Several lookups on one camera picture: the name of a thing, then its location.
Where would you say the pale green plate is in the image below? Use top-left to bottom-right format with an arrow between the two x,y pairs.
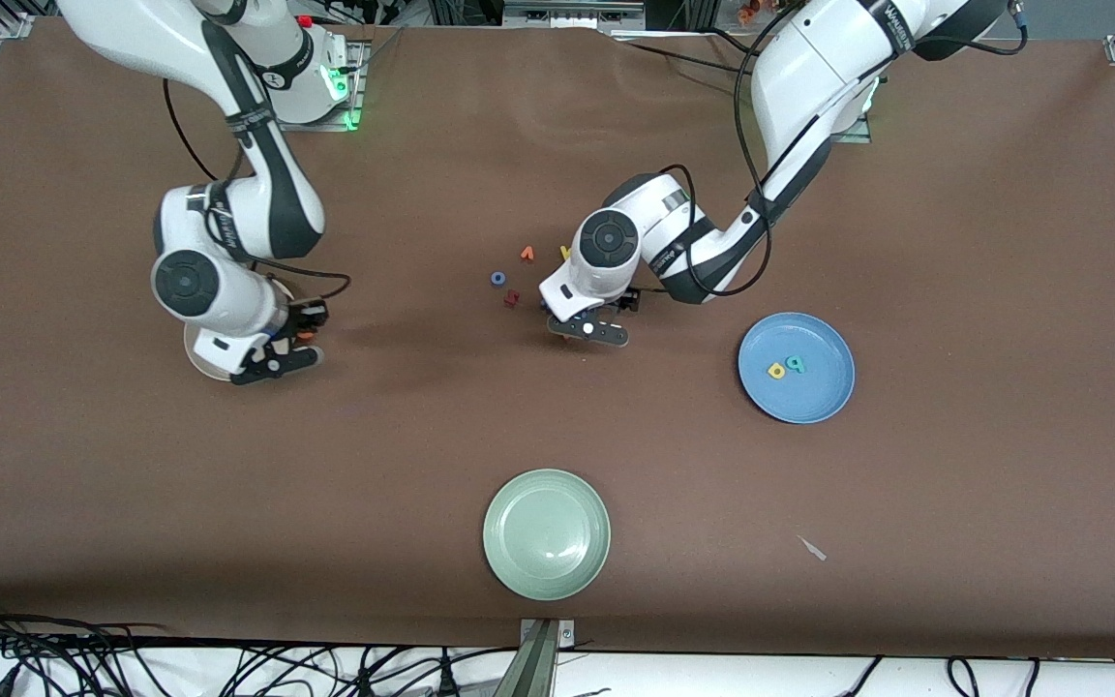
482,469 -> 612,601

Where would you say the grey metal box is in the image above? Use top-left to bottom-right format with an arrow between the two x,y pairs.
502,0 -> 646,30

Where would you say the grey metal bracket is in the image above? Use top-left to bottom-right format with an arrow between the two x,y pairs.
519,618 -> 576,697

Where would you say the blue plate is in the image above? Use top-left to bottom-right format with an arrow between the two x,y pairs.
738,312 -> 857,425

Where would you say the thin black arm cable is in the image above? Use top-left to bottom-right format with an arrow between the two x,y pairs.
256,255 -> 353,303

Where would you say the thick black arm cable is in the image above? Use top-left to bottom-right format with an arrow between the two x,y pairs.
649,0 -> 810,299
161,76 -> 231,183

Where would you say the beige brown plate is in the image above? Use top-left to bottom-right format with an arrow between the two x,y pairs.
183,274 -> 299,382

